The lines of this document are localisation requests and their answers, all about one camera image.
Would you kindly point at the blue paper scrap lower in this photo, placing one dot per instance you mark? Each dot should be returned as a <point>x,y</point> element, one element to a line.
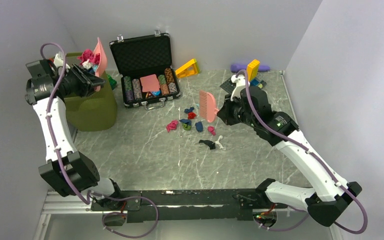
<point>186,121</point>

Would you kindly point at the blue paper scrap right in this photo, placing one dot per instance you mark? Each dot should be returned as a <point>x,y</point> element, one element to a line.
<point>189,110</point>

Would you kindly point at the black paper scrap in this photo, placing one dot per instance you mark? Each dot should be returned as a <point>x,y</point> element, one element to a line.
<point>209,143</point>

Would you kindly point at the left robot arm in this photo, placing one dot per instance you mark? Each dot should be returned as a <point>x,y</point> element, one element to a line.
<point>67,170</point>

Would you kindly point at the green toy behind bin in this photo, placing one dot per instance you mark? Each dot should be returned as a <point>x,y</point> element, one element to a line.
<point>113,83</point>

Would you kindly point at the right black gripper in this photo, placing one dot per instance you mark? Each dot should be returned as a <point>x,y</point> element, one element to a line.
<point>225,112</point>

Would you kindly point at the pink paper scrap left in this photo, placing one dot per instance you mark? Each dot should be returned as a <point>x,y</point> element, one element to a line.
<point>211,130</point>

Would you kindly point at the yellow tall building brick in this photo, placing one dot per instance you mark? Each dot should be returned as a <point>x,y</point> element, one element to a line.
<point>252,69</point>

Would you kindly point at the grey building brick assembly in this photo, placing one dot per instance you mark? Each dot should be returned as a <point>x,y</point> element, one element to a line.
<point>234,85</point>

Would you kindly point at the magenta paper scrap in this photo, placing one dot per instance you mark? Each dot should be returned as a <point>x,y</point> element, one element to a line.
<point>172,125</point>
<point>89,60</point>

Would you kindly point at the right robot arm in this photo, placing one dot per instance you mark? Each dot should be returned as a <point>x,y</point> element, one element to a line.
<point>329,193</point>

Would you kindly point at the green mesh waste bin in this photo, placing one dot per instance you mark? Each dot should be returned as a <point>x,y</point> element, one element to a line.
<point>97,112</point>

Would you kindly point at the green paper scrap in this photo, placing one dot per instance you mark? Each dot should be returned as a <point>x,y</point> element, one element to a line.
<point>186,127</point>

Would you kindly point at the magenta paper scrap right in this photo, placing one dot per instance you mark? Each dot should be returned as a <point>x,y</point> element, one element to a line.
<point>89,60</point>

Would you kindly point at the pink plastic dustpan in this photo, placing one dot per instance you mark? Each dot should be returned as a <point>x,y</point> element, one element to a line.
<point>103,62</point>

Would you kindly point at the yellow triangular toy block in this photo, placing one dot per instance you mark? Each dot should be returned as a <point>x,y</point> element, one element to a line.
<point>190,68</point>

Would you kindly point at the pink hand brush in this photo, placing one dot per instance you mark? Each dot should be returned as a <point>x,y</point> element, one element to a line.
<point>207,106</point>

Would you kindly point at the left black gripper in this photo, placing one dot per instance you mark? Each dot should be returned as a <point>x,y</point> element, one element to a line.
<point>86,80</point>

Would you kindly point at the purple cylinder toy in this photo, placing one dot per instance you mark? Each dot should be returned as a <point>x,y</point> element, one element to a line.
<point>235,67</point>

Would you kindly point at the black poker chip case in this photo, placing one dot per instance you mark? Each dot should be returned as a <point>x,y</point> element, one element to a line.
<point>141,56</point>

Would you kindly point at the dark blue paper scrap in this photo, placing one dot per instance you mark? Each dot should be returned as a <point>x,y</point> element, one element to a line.
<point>199,126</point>

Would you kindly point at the black mounting base bar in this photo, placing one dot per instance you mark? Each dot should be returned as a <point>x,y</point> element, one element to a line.
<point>241,204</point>

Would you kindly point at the white paper scrap large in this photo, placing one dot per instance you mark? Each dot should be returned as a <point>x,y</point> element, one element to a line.
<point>219,144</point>

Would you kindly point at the red paper scrap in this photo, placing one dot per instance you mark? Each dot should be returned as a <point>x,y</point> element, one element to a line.
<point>191,115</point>

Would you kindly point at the pink card in case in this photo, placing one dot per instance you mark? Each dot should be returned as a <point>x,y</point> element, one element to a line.
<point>150,83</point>

